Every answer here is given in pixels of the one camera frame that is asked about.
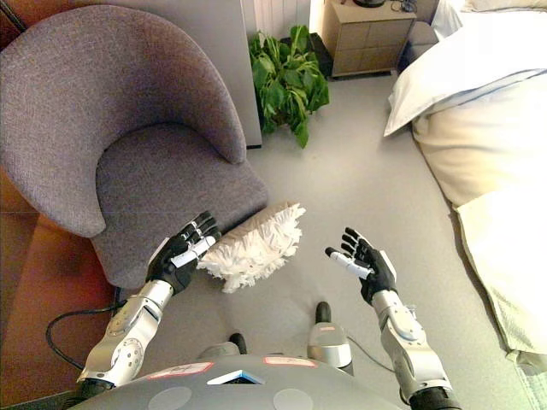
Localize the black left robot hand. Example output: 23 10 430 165
145 210 222 296

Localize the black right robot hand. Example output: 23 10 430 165
325 226 398 305

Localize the white fringed pillow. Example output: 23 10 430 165
196 202 307 295

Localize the beige bed pillow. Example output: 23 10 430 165
463 0 547 14

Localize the silver left robot leg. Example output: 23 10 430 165
196 332 249 360

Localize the cream bed sheet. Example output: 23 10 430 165
456 190 547 410

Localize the grey robot torso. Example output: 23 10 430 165
55 353 411 410

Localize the beige bedspread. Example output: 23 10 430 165
412 76 547 210

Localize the grey fabric armchair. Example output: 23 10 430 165
0 4 269 290

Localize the green leafy potted plant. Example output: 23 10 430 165
249 24 331 149

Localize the black bin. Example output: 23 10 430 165
309 32 335 79

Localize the white duvet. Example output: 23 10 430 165
383 0 547 138

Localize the beige wooden nightstand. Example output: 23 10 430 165
321 0 418 78

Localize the thin black wire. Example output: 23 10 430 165
348 335 397 372

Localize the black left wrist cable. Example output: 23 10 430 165
45 285 127 371

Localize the grey upholstered bed frame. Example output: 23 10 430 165
401 20 440 73

